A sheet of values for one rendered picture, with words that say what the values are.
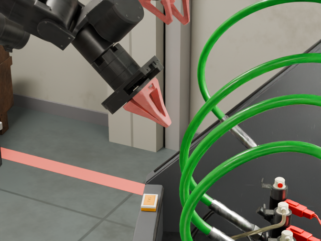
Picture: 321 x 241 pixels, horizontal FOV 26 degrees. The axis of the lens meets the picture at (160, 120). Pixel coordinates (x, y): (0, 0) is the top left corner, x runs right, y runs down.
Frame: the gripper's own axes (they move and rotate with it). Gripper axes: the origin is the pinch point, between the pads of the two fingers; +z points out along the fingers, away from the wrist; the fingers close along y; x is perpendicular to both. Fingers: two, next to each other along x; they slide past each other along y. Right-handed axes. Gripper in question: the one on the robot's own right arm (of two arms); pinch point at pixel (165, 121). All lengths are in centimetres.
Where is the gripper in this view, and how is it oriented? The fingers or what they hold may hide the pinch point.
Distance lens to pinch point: 112.0
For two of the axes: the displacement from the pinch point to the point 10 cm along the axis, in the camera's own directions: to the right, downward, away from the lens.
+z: 6.7, 7.4, 0.8
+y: 6.6, -5.5, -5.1
